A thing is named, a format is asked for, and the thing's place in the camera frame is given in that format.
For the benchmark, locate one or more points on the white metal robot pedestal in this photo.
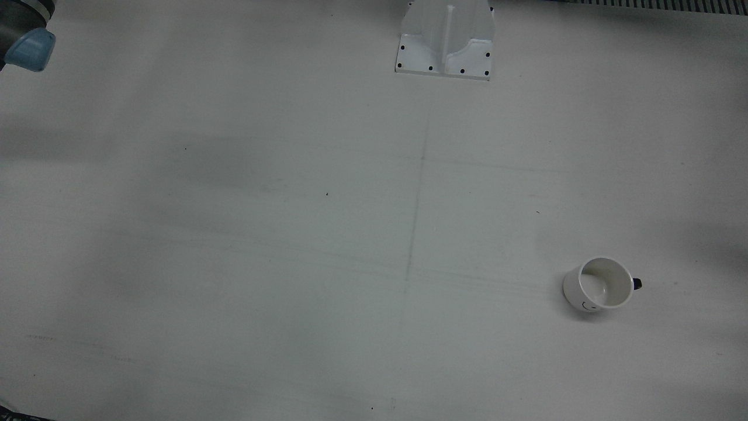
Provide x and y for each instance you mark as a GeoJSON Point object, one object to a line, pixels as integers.
{"type": "Point", "coordinates": [421, 47]}

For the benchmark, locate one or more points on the black striped metal grating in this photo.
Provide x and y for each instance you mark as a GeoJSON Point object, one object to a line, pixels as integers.
{"type": "Point", "coordinates": [672, 4]}

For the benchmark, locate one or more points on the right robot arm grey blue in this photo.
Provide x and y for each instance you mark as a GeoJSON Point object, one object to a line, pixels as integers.
{"type": "Point", "coordinates": [29, 49]}

